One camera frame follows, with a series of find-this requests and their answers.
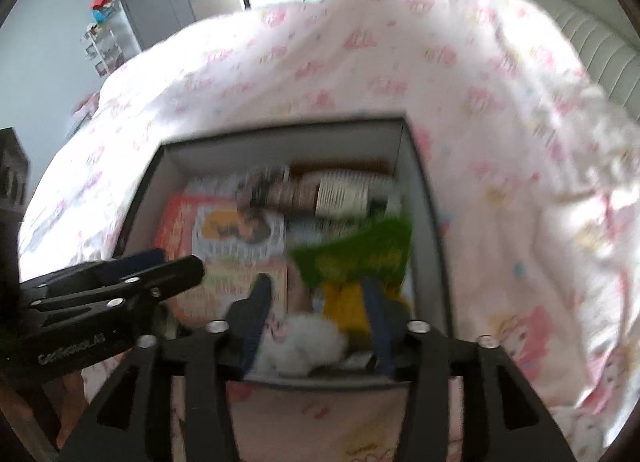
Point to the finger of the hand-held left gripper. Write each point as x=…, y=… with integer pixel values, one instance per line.
x=170, y=277
x=135, y=262

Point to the green yellow snack packet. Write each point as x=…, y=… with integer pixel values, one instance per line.
x=360, y=252

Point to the red snack packet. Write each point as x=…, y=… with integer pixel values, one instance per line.
x=172, y=232

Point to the pink floral cream tube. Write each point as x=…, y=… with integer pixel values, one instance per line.
x=280, y=192

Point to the grey white sofa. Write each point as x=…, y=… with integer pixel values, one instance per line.
x=590, y=26

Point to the pink printed card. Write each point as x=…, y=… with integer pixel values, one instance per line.
x=225, y=287

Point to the black storage box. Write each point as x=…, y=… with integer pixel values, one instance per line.
x=300, y=146

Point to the white storage rack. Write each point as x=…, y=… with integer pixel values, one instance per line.
x=102, y=36

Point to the white printed packet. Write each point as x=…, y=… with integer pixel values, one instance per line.
x=215, y=187

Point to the pink printed blanket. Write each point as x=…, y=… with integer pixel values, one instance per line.
x=500, y=141

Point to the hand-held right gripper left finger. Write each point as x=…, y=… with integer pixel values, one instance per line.
x=257, y=312

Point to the white fluffy plush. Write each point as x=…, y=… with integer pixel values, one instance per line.
x=300, y=344

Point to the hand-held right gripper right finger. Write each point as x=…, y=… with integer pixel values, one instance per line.
x=377, y=332

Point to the orange figure sticker card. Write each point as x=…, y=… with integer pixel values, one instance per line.
x=235, y=232

